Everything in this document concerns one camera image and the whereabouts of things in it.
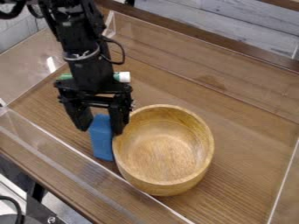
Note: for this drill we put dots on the clear acrylic corner bracket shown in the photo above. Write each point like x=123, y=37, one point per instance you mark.
x=110, y=32

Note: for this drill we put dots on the clear acrylic tray wall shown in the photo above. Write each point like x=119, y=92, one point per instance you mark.
x=80, y=181

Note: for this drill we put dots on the blue rectangular block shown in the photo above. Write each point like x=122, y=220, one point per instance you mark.
x=100, y=137

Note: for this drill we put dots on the green Expo marker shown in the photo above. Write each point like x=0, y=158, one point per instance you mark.
x=119, y=76

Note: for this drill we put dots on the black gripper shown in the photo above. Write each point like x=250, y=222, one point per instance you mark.
x=92, y=87

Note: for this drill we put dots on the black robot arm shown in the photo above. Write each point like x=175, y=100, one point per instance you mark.
x=78, y=24

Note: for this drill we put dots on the brown wooden bowl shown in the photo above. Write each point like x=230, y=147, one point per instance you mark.
x=164, y=150

